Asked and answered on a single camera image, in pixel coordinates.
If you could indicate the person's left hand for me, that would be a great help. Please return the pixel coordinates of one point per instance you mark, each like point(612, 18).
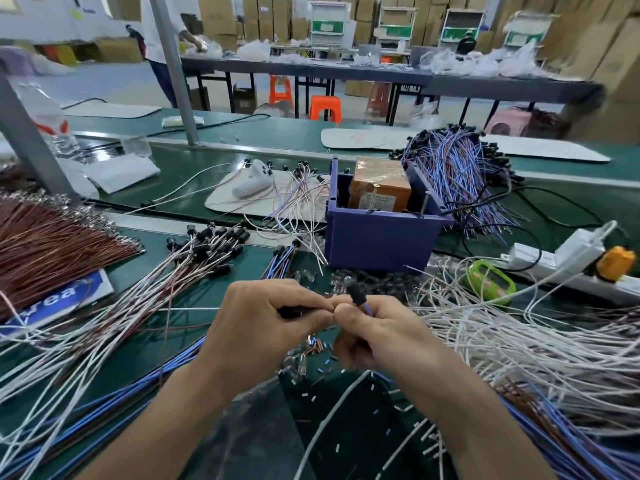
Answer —
point(250, 334)

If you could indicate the person's right hand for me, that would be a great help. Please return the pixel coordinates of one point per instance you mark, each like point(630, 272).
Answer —
point(395, 334)

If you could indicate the person's right thumb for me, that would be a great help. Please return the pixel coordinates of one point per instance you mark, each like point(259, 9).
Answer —
point(350, 319)

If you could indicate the person's left thumb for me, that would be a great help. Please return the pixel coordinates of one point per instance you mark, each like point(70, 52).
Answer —
point(305, 302)

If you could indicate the person's left forearm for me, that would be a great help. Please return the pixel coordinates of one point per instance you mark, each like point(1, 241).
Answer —
point(170, 424)

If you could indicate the person's right forearm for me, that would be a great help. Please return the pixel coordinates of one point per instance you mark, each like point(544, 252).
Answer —
point(475, 424)

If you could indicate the blue plastic bin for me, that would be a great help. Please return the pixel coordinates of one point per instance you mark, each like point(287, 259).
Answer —
point(380, 234)

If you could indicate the white handheld device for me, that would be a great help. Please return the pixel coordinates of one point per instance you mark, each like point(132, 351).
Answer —
point(255, 178)

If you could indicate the orange brown taped box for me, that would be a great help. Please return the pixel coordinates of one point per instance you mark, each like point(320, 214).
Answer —
point(378, 184)

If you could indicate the green handheld device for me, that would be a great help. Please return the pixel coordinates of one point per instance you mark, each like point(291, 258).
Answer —
point(487, 282)

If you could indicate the orange plastic stool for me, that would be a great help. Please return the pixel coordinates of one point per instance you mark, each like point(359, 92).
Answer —
point(325, 108)
point(281, 89)

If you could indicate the long white work mat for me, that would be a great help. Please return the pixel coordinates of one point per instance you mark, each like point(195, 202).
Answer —
point(470, 142)

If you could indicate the white power strip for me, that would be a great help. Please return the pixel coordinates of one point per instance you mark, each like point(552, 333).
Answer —
point(560, 264)

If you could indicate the white plastic bag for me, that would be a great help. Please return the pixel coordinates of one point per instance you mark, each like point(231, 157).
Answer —
point(120, 172)

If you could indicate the long dark work table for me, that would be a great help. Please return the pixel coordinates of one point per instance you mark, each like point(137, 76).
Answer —
point(380, 77)

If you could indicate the white charger adapter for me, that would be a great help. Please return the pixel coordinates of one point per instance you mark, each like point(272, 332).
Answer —
point(582, 247)

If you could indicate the blue white printed card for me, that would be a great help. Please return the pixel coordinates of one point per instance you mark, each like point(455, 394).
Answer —
point(55, 302)

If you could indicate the pink plastic stool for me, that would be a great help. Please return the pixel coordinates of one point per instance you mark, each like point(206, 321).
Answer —
point(507, 122)

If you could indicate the yellow black plug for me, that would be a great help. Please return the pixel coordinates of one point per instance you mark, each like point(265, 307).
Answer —
point(614, 263)

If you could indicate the white flat mat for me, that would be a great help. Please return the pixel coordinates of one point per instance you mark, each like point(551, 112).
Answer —
point(112, 109)

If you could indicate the green white machine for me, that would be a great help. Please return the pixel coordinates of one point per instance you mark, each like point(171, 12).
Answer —
point(462, 27)
point(327, 22)
point(525, 32)
point(396, 27)

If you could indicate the pile of clear plastic bags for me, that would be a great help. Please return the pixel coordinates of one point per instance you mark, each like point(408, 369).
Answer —
point(475, 62)

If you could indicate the clear plastic water bottle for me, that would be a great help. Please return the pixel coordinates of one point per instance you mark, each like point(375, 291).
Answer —
point(40, 119)

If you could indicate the stack of cardboard boxes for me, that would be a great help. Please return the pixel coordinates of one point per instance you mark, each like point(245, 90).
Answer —
point(550, 34)

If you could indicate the grey metal post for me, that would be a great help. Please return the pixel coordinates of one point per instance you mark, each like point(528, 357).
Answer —
point(25, 139)
point(172, 69)

